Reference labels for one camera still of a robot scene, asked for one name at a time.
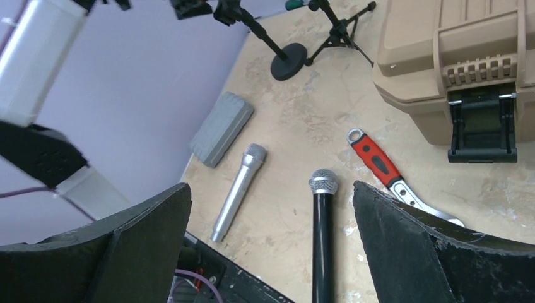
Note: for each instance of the tan plastic tool case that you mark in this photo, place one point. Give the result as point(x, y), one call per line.
point(464, 72)

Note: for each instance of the black round base mic stand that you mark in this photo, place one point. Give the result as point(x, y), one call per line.
point(287, 62)

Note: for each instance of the red handled adjustable wrench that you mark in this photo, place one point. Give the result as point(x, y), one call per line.
point(387, 173)

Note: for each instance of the silver mesh head microphone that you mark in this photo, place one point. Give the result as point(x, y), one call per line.
point(252, 160)

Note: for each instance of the green handled screwdriver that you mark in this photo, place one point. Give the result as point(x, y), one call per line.
point(294, 4)

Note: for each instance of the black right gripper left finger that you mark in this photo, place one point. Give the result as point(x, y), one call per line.
point(130, 256)

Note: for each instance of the black tripod shock mount stand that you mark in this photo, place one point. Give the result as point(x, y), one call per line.
point(342, 32)

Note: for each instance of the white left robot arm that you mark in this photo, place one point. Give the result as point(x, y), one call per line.
point(36, 38)

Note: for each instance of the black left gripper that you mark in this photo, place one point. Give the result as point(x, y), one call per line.
point(185, 9)

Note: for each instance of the black microphone with mesh head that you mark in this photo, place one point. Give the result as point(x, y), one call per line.
point(324, 185)

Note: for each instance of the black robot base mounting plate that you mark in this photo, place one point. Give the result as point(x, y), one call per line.
point(204, 275)

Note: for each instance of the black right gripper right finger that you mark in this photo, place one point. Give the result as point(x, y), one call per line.
point(414, 256)

